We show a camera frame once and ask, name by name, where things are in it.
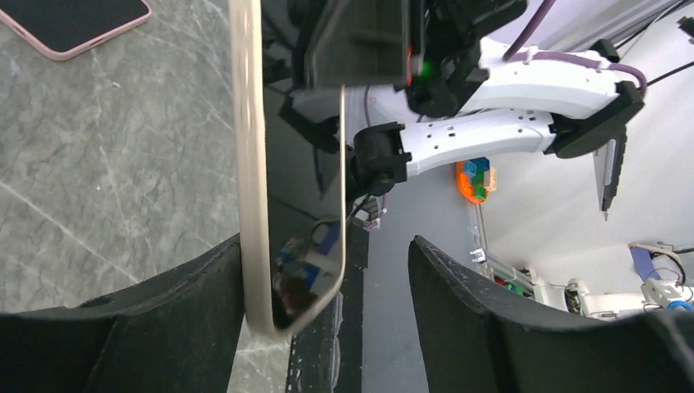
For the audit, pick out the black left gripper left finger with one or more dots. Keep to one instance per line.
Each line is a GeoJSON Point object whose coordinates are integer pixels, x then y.
{"type": "Point", "coordinates": [175, 332]}

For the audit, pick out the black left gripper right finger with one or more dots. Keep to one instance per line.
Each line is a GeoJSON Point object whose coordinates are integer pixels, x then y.
{"type": "Point", "coordinates": [476, 336]}

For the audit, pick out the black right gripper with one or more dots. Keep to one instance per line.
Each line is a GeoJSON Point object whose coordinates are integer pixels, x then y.
{"type": "Point", "coordinates": [430, 50]}

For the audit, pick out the black smartphone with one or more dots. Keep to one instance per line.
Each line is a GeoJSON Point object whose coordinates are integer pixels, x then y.
{"type": "Point", "coordinates": [302, 201]}

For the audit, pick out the beige phone case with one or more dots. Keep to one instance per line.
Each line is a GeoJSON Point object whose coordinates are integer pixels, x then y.
{"type": "Point", "coordinates": [250, 163]}

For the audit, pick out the phone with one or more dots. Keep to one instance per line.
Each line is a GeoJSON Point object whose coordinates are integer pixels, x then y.
{"type": "Point", "coordinates": [63, 29]}

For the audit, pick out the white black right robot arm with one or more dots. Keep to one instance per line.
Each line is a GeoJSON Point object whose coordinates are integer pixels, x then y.
{"type": "Point", "coordinates": [358, 96]}

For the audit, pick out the aluminium rail frame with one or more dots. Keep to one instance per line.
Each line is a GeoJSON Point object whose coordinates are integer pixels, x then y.
{"type": "Point", "coordinates": [485, 261]}

